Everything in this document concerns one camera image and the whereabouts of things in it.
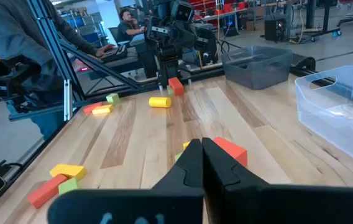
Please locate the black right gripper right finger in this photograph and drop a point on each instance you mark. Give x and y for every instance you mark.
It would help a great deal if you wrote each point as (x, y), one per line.
(273, 205)

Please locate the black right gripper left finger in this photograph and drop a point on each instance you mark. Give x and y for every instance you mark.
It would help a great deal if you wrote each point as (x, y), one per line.
(133, 207)

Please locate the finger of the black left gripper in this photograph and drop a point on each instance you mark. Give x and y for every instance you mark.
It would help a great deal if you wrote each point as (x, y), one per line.
(186, 46)
(169, 46)

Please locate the red rectangular wooden block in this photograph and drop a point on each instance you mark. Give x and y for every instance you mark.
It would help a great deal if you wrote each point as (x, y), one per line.
(46, 191)
(176, 86)
(91, 107)

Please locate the yellow wooden cylinder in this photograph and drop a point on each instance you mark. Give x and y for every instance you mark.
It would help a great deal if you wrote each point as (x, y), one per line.
(160, 102)

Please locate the red thick wooden block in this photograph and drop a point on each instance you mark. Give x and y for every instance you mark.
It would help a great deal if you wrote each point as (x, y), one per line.
(234, 151)

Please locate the green wooden cube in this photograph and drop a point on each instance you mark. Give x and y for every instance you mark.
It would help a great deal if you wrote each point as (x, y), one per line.
(68, 186)
(113, 99)
(178, 156)

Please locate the yellow wooden arch block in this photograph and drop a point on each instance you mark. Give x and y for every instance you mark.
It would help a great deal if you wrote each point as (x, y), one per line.
(186, 145)

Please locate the yellow rectangular wooden block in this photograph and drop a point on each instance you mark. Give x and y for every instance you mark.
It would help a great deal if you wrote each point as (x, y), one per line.
(102, 109)
(67, 170)

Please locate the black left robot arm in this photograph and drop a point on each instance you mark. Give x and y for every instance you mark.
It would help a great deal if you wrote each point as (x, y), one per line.
(167, 71)

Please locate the green wooden block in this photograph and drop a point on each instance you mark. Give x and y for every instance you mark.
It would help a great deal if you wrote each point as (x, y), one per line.
(169, 91)

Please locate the person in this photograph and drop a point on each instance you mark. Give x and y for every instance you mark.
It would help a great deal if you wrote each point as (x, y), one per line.
(8, 28)
(126, 29)

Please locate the dark grey side desk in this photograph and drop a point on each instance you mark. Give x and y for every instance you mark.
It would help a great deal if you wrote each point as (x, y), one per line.
(123, 63)

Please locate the red tool cabinet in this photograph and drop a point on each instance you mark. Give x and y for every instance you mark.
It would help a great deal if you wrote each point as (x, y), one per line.
(226, 6)

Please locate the black keyboard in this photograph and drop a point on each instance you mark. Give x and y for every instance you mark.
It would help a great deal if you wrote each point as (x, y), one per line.
(116, 53)

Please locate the dark grey plastic bin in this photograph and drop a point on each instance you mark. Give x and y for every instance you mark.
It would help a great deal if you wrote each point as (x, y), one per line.
(257, 74)

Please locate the metal storage shelf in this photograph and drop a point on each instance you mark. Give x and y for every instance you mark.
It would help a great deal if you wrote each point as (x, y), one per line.
(86, 28)

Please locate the black equipment case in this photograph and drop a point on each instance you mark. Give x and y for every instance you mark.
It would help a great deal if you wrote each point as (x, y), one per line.
(275, 29)

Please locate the clear plastic bin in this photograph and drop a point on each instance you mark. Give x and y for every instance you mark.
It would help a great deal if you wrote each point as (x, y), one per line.
(335, 124)

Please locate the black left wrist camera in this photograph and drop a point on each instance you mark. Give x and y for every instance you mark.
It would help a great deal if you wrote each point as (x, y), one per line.
(182, 13)

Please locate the silver frame bracket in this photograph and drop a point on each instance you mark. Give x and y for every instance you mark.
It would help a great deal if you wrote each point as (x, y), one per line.
(68, 99)

